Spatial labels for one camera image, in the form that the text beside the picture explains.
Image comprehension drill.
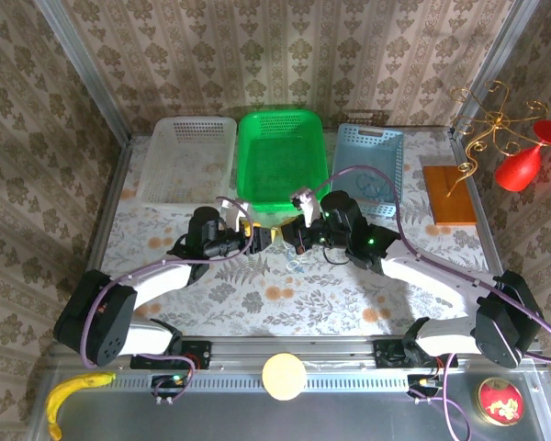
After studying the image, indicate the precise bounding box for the thin blue cable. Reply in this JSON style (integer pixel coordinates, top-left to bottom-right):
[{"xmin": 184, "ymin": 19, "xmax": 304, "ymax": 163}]
[{"xmin": 352, "ymin": 172, "xmax": 391, "ymax": 199}]

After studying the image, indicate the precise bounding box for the floral printed tablecloth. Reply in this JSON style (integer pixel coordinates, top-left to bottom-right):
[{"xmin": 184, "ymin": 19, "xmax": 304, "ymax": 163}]
[{"xmin": 94, "ymin": 128, "xmax": 492, "ymax": 339}]

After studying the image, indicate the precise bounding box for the white perforated plastic basket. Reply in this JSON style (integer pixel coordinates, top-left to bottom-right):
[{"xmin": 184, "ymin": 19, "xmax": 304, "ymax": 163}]
[{"xmin": 139, "ymin": 115, "xmax": 239, "ymax": 213}]

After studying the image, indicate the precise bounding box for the green perforated plastic basket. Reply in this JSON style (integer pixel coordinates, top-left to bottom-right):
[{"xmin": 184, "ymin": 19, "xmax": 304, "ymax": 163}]
[{"xmin": 237, "ymin": 107, "xmax": 331, "ymax": 215}]

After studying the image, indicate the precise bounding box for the light blue perforated basket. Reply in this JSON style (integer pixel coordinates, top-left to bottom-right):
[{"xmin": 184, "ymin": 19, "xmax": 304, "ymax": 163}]
[{"xmin": 331, "ymin": 122, "xmax": 405, "ymax": 220}]

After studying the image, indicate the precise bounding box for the orange wooden board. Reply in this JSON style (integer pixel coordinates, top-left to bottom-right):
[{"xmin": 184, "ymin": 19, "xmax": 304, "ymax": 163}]
[{"xmin": 422, "ymin": 164, "xmax": 478, "ymax": 226}]

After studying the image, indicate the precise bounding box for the pale yellow round ball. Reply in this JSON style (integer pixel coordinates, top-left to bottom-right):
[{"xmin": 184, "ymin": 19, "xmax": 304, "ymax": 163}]
[{"xmin": 261, "ymin": 352, "xmax": 308, "ymax": 402}]

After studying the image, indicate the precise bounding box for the slotted metal strip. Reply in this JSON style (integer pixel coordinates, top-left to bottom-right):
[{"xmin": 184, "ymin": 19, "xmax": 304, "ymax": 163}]
[{"xmin": 117, "ymin": 370, "xmax": 412, "ymax": 392}]

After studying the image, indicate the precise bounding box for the small black controller board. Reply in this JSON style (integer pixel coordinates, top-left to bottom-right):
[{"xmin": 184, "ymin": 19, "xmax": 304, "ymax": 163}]
[
  {"xmin": 406, "ymin": 372, "xmax": 444, "ymax": 400},
  {"xmin": 150, "ymin": 372, "xmax": 195, "ymax": 400}
]

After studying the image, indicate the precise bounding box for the red wine glass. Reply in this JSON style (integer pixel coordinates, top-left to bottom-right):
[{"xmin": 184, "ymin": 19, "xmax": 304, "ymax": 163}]
[{"xmin": 494, "ymin": 119, "xmax": 551, "ymax": 193}]

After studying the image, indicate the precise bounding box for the yellow banana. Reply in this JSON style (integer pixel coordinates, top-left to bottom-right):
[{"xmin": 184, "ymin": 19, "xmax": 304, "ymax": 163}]
[{"xmin": 45, "ymin": 371, "xmax": 117, "ymax": 441}]

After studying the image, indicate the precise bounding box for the round red gold tin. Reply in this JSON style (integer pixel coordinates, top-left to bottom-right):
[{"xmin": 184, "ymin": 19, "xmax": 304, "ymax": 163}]
[{"xmin": 476, "ymin": 376, "xmax": 525, "ymax": 427}]

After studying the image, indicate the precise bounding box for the thin black wire loop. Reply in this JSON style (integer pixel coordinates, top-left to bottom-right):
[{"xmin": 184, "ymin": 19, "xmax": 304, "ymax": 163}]
[{"xmin": 323, "ymin": 245, "xmax": 351, "ymax": 268}]

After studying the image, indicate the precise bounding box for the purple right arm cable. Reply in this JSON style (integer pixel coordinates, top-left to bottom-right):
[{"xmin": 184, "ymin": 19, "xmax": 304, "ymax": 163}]
[{"xmin": 316, "ymin": 164, "xmax": 551, "ymax": 441}]

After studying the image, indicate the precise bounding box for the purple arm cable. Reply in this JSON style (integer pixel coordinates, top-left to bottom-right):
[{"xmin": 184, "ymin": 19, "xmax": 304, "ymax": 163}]
[
  {"xmin": 79, "ymin": 196, "xmax": 253, "ymax": 385},
  {"xmin": 316, "ymin": 164, "xmax": 551, "ymax": 441}
]

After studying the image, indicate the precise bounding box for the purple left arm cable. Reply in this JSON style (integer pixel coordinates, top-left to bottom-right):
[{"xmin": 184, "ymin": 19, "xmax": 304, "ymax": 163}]
[{"xmin": 79, "ymin": 196, "xmax": 253, "ymax": 385}]

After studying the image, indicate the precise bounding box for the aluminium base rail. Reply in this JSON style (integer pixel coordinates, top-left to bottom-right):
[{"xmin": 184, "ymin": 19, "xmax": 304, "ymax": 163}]
[{"xmin": 50, "ymin": 337, "xmax": 545, "ymax": 372}]

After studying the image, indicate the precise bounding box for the gold wire glass rack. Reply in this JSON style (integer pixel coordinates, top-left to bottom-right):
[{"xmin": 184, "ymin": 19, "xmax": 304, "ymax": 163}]
[{"xmin": 445, "ymin": 80, "xmax": 551, "ymax": 198}]

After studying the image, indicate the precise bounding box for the aluminium frame post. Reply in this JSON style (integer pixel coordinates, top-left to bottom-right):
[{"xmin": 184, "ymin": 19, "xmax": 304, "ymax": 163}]
[
  {"xmin": 31, "ymin": 0, "xmax": 132, "ymax": 139},
  {"xmin": 454, "ymin": 0, "xmax": 541, "ymax": 134}
]

